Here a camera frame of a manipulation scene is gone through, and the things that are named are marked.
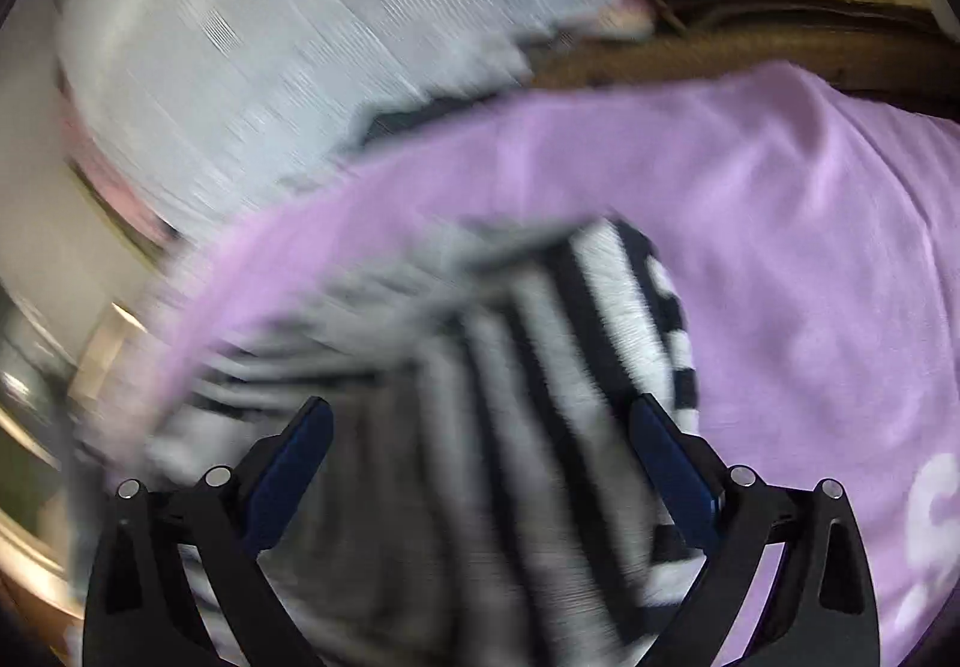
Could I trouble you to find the black white striped sweater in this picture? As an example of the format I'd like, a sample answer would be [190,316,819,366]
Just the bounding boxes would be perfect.
[141,215,712,667]

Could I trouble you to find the lilac printed bed sheet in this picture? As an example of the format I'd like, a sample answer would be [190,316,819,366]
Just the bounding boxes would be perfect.
[91,64,958,665]

